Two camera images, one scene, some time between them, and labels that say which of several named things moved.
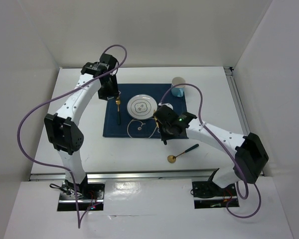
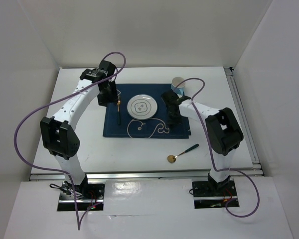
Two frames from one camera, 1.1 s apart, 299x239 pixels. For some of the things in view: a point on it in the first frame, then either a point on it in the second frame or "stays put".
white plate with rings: (141, 106) stays put
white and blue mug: (178, 91) stays put
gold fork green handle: (118, 102) stays put
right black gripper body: (166, 134) -> (175, 119)
